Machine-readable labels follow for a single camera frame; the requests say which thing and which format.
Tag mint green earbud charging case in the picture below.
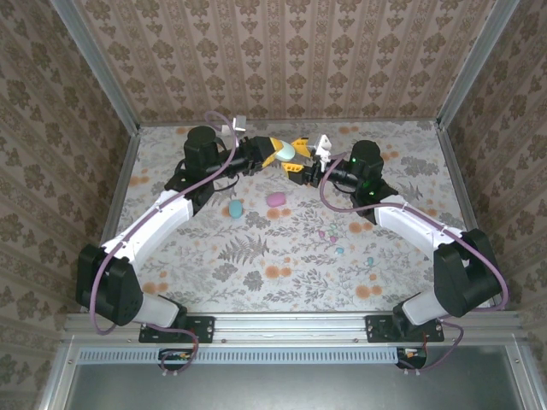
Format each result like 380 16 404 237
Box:
274 143 298 162

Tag wide aluminium extrusion beam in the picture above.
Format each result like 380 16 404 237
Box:
62 310 527 346

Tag grey metal panel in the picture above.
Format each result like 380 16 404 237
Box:
40 343 547 410

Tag thin aluminium frame rail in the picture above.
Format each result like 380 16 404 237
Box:
137 120 442 128

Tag aluminium corner post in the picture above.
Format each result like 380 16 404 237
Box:
49 0 141 136
436 0 522 132

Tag slotted grey cable duct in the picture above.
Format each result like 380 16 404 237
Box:
78 346 403 366

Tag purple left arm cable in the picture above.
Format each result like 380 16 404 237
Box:
87 110 240 378

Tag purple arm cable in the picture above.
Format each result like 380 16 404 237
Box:
318 153 510 377
87 110 240 378

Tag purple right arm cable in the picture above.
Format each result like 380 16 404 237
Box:
318 153 510 377

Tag small wired connector board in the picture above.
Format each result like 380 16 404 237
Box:
158 348 194 372
396 346 428 371

